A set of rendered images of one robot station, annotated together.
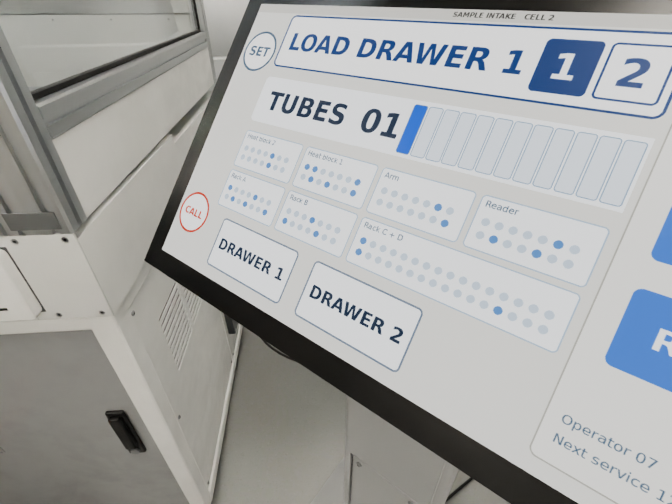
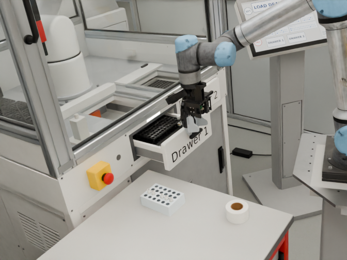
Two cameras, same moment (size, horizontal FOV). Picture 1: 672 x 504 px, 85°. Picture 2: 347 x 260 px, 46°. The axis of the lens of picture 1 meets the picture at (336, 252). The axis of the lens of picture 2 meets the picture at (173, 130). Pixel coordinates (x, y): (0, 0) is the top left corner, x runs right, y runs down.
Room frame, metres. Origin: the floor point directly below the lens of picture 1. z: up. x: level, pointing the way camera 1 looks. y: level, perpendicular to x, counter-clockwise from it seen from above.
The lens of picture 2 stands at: (-0.70, 1.85, 1.61)
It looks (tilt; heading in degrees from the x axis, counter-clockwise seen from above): 27 degrees down; 314
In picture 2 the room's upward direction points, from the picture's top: 8 degrees counter-clockwise
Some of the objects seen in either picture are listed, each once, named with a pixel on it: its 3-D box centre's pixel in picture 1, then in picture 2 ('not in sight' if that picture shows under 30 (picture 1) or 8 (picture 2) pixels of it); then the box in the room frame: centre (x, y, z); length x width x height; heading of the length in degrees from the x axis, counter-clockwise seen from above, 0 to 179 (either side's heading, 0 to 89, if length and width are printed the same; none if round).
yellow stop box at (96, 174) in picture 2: not in sight; (100, 175); (0.30, 1.20, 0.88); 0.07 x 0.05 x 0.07; 94
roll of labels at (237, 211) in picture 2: not in sight; (237, 211); (-0.12, 1.03, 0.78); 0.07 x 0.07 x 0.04
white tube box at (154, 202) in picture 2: not in sight; (162, 199); (0.13, 1.10, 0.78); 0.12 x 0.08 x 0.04; 3
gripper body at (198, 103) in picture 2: not in sight; (194, 98); (0.15, 0.86, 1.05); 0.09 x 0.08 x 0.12; 4
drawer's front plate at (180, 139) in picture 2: not in sight; (188, 139); (0.20, 0.87, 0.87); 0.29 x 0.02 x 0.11; 94
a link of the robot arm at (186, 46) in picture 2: not in sight; (188, 53); (0.15, 0.86, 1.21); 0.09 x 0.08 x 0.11; 17
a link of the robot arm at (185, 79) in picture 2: not in sight; (190, 76); (0.15, 0.86, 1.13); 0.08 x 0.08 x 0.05
